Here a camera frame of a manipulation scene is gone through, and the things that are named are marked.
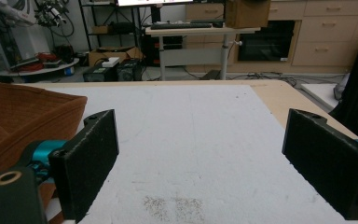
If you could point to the black metal shelf rack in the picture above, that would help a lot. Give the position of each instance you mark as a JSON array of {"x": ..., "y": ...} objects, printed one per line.
[{"x": 112, "y": 23}]

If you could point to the black keyboard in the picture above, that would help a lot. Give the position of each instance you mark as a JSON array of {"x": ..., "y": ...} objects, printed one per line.
[{"x": 181, "y": 25}]

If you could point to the light wooden cabinet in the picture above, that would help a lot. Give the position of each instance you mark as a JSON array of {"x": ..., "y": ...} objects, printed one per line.
[{"x": 320, "y": 34}]

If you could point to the brown cardboard box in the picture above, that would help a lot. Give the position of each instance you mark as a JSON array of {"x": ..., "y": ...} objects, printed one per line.
[{"x": 247, "y": 13}]

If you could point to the light wooden standing desk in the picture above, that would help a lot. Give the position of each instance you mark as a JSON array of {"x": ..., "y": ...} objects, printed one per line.
[{"x": 199, "y": 46}]

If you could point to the computer monitor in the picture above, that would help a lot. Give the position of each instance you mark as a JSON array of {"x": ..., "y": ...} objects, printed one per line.
[{"x": 154, "y": 2}]

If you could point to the white foam mat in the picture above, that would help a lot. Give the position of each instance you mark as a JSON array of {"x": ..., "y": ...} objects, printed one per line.
[{"x": 192, "y": 146}]

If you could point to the black equipment case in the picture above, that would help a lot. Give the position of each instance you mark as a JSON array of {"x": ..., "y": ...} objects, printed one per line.
[{"x": 112, "y": 72}]

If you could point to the brown fabric basket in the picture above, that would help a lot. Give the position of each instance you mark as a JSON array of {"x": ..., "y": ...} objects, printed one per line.
[{"x": 15, "y": 124}]

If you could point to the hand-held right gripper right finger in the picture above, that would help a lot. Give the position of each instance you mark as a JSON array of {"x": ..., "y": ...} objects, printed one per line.
[{"x": 329, "y": 161}]

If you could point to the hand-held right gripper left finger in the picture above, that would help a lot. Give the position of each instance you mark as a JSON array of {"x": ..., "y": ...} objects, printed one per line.
[{"x": 84, "y": 168}]

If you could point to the round white low table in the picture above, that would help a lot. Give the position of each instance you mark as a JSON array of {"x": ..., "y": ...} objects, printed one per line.
[{"x": 37, "y": 67}]

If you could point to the open flat cardboard box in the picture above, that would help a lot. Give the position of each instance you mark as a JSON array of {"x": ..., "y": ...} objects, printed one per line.
[{"x": 113, "y": 54}]

